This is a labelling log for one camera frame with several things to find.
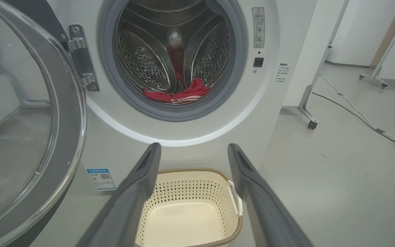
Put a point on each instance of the round black glass washer door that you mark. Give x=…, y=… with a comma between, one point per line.
x=70, y=137

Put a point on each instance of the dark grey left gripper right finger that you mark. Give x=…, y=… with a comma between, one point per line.
x=259, y=206

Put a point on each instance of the blue energy label sticker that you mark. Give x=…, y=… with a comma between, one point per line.
x=101, y=179

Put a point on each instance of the cream perforated basket brown rim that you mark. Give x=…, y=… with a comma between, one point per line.
x=183, y=219

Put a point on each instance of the metal washer door hinge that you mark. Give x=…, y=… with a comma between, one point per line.
x=81, y=58

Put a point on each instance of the white front-load washing machine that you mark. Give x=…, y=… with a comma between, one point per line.
x=190, y=130

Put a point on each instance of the beige wooden post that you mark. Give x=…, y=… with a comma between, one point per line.
x=390, y=34

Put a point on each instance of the red and white garment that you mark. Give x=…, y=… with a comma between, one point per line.
x=190, y=92

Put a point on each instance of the stainless steel washing machine drum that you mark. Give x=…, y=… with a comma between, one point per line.
x=142, y=58

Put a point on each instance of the grey warning sticker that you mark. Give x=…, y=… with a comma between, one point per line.
x=258, y=27

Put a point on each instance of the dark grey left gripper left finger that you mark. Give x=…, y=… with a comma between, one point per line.
x=129, y=206

